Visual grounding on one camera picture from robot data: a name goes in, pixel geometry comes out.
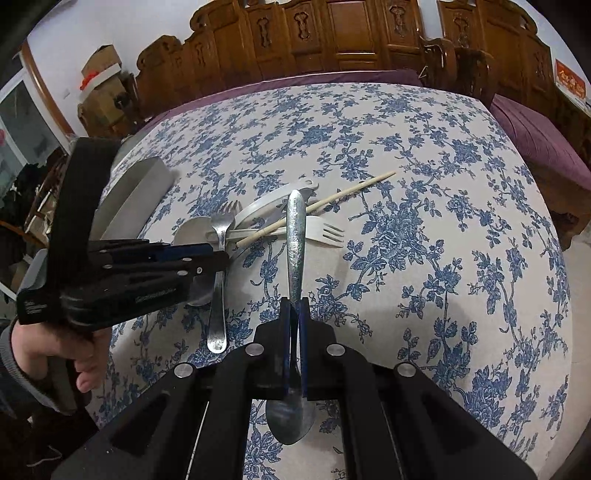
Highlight person's left hand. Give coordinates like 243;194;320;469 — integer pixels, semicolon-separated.
11;321;112;393

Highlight blue floral tablecloth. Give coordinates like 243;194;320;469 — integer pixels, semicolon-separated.
113;83;572;472

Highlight metal teaspoon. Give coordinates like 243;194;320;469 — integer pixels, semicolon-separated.
266;190;315;445

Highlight stacked cardboard boxes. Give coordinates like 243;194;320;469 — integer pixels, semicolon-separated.
77;44;137;138

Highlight long carved wooden sofa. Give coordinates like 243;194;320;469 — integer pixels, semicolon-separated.
136;0;457;116

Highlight grey metal rectangular tray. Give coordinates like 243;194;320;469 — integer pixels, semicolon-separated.
89;157;174;240

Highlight metal fork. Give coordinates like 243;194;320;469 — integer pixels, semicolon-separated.
207;201;239;354

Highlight white plastic soup spoon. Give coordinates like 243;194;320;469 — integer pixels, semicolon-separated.
172;178;318;245

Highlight red gift box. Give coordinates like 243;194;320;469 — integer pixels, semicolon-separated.
555;59;586;102

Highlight white plastic fork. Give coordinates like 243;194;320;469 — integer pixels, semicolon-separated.
201;216;346;247

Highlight purple armchair cushion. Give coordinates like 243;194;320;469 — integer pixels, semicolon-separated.
490;94;590;190

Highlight glass sliding door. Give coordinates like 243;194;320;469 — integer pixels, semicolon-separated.
1;68;62;194

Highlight carved wooden armchair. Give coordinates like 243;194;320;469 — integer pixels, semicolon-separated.
438;1;590;163

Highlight large metal spoon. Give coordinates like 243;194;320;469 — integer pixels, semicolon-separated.
173;197;287;307

